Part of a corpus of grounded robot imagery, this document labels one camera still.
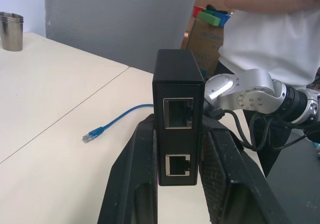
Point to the green plastic block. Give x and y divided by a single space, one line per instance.
208 19

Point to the person in white shirt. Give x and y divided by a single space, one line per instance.
265 42

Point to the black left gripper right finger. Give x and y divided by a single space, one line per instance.
225 174

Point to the stacked metal cups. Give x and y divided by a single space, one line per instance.
11 32

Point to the blue plastic block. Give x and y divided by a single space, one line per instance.
223 18

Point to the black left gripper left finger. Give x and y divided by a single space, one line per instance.
130 179

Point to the brown cardboard box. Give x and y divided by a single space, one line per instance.
205 44

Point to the small black network box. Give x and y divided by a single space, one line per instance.
178 89

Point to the red plastic block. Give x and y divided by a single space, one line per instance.
198 10

